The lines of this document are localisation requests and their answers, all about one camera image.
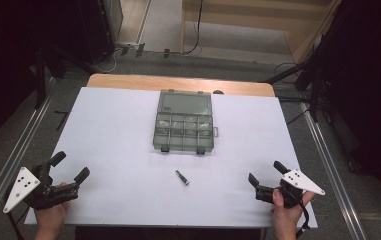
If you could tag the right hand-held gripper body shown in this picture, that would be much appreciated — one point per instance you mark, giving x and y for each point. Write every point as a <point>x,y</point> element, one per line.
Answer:
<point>293,188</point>

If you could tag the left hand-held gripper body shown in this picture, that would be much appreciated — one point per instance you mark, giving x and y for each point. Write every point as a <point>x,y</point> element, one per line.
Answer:
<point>21,188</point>

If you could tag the person's right hand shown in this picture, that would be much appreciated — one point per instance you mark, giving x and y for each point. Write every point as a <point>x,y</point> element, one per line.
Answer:
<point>286,220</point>

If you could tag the person's left hand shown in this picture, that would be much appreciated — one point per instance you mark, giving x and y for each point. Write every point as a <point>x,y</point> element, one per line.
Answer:
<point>51,218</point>

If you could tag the white table cover board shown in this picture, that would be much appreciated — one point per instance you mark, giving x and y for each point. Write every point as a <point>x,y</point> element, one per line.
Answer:
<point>111,150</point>

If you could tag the small dark cylindrical bit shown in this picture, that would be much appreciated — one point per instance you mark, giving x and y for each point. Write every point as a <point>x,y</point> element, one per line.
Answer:
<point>182,177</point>

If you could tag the black tripod stand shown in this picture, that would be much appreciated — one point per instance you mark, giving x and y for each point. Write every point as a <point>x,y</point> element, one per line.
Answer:
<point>315,86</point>
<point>39,76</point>

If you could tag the small dark round object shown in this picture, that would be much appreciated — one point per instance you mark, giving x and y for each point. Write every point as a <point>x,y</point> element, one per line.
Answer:
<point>218,92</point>

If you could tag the clear grey compartment box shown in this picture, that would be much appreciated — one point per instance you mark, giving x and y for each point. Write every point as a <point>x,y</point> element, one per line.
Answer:
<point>184,103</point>

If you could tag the black curtain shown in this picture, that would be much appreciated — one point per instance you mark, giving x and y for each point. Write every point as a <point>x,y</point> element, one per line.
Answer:
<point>4,66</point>
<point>371,83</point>

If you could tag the white power strip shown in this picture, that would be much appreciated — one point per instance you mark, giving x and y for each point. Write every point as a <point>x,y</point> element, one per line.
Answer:
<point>127,44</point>

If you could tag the dark cabinet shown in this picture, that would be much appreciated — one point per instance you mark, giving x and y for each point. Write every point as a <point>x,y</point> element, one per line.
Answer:
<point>101,30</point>

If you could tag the metal floor rail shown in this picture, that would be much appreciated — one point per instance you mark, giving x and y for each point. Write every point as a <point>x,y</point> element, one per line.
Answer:
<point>333,173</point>
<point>28,134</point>

